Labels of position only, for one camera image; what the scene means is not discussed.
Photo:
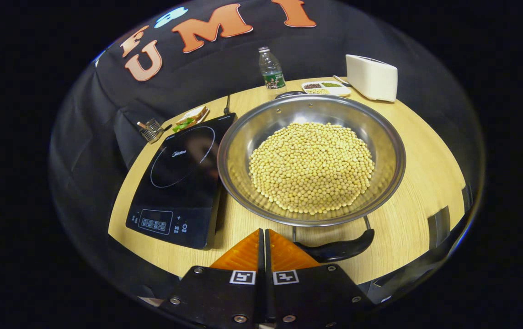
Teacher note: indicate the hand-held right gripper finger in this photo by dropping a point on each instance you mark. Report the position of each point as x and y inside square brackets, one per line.
[261, 260]
[267, 260]

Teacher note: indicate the pile of soybeans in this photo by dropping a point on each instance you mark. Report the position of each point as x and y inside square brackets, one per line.
[312, 169]

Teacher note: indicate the black induction cooktop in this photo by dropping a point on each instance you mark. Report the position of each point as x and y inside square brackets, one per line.
[179, 192]

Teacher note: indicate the stainless steel pot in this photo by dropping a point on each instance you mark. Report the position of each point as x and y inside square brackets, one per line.
[252, 137]

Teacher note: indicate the white plate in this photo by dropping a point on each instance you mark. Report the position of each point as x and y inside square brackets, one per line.
[205, 118]

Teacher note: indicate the sandwich with lettuce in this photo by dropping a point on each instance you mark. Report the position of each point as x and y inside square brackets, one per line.
[190, 118]

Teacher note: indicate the white-tipped copper utensil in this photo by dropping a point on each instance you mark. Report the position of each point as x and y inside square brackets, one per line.
[141, 124]

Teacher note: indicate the white divided bean dish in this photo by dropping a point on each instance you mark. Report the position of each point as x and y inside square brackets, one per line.
[341, 91]

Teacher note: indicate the clear plastic water bottle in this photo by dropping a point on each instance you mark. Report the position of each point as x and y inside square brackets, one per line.
[273, 73]

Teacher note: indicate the black backdrop cloth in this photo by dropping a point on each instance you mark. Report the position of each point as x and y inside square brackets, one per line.
[197, 73]

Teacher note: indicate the white toaster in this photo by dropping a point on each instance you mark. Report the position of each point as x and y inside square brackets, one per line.
[371, 80]

